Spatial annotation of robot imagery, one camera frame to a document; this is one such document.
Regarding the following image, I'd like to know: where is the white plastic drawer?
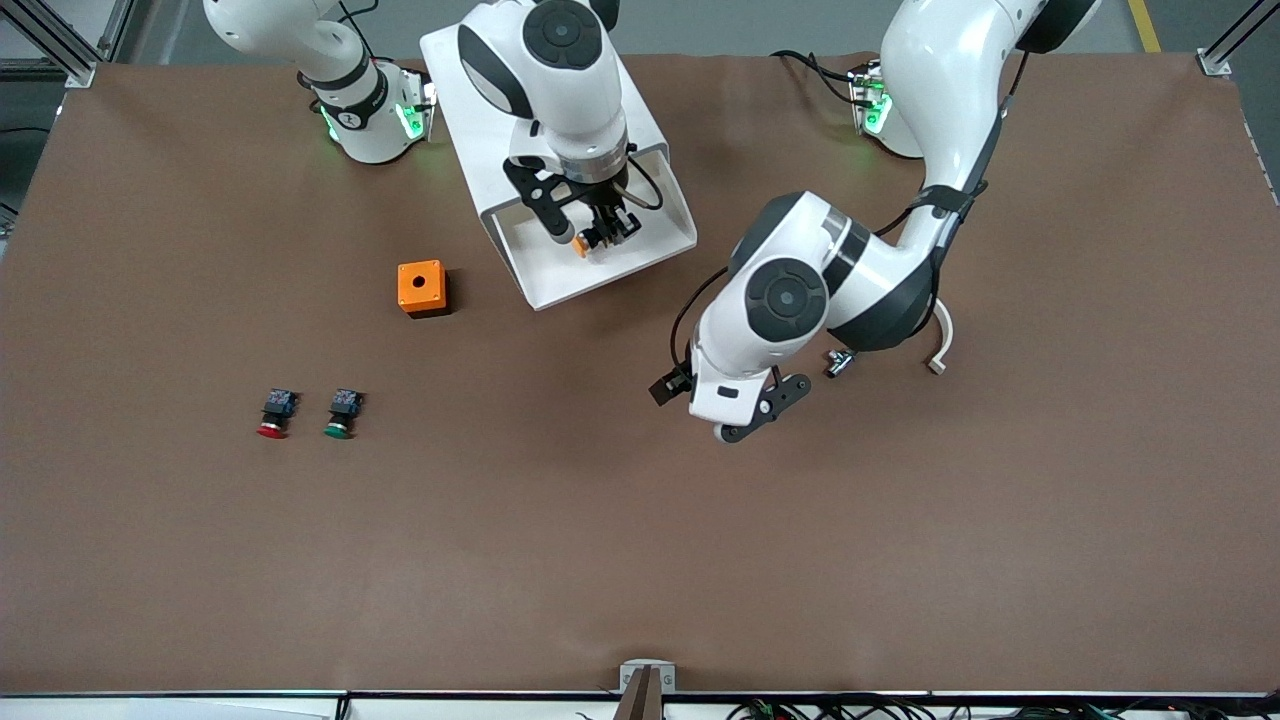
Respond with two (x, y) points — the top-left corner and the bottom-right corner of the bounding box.
(480, 143), (699, 312)

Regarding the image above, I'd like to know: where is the white drawer cabinet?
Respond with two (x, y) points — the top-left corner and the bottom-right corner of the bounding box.
(420, 0), (669, 216)

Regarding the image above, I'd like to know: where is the green push button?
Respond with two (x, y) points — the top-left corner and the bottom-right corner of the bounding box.
(322, 389), (365, 440)

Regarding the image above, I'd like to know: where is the red push button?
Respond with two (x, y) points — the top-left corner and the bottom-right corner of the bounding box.
(256, 389), (299, 439)

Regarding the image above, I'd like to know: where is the orange box with hole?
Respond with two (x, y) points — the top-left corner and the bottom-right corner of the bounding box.
(397, 260), (451, 319)

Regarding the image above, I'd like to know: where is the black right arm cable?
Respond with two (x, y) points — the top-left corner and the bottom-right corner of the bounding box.
(622, 155), (664, 213)

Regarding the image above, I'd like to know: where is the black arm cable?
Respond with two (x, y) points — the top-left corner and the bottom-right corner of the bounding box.
(622, 155), (664, 213)
(668, 55), (1021, 381)

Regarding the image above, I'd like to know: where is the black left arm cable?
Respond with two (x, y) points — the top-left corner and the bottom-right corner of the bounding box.
(668, 55), (1021, 381)

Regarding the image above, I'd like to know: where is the white half ring clamp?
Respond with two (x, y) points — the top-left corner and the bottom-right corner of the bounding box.
(925, 298), (954, 376)

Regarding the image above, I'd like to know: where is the grey metal bracket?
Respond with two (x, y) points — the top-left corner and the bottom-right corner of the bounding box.
(619, 659), (677, 694)

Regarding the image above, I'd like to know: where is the brown post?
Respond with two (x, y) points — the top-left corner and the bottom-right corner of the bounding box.
(612, 667), (665, 720)

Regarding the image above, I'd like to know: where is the black cable bundle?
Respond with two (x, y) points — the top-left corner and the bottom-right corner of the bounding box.
(725, 698), (1280, 720)

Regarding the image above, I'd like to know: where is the aluminium frame profile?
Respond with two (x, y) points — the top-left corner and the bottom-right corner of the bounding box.
(1198, 0), (1280, 78)
(0, 0), (136, 89)

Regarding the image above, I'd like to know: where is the white table edge rail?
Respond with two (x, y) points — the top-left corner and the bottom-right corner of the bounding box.
(0, 690), (1280, 720)

